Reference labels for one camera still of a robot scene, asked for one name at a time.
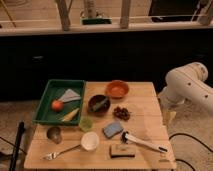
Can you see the brown wooden block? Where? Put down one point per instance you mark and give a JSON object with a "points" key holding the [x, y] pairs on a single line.
{"points": [[122, 150]]}

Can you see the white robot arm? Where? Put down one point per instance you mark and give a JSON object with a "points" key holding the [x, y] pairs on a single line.
{"points": [[185, 82]]}

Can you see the green vegetable in bowl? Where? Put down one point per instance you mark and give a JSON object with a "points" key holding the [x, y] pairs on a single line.
{"points": [[99, 104]]}

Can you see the grey folded cloth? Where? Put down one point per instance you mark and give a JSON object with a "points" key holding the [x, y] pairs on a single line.
{"points": [[69, 95]]}

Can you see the dark red grape bunch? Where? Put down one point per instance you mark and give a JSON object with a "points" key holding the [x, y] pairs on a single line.
{"points": [[121, 113]]}

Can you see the silver fork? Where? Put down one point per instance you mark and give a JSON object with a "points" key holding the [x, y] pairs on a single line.
{"points": [[54, 155]]}

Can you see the white paper cup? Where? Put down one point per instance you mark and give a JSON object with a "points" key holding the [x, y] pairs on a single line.
{"points": [[90, 141]]}

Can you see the dark brown bowl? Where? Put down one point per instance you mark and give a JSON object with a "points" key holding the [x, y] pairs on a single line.
{"points": [[101, 111]]}

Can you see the blue sponge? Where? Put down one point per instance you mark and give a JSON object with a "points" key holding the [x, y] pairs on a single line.
{"points": [[112, 129]]}

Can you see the red tomato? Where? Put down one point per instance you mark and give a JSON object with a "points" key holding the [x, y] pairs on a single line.
{"points": [[57, 105]]}

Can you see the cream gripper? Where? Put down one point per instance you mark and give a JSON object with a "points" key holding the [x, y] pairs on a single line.
{"points": [[168, 116]]}

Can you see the green base object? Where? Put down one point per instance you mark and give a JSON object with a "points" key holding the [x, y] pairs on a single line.
{"points": [[96, 21]]}

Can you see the small green cup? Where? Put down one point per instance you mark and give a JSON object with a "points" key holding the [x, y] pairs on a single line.
{"points": [[85, 124]]}

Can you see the yellow corn cob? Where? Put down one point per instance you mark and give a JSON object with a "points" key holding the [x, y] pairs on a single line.
{"points": [[70, 115]]}

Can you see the dark metal cup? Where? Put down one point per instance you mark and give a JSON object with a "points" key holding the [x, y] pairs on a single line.
{"points": [[54, 134]]}

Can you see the orange bowl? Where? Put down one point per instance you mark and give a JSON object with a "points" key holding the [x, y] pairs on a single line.
{"points": [[117, 89]]}

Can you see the green plastic tray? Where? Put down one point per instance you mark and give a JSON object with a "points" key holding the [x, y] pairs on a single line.
{"points": [[54, 89]]}

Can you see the black pole stand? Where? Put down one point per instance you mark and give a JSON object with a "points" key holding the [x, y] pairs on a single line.
{"points": [[16, 147]]}

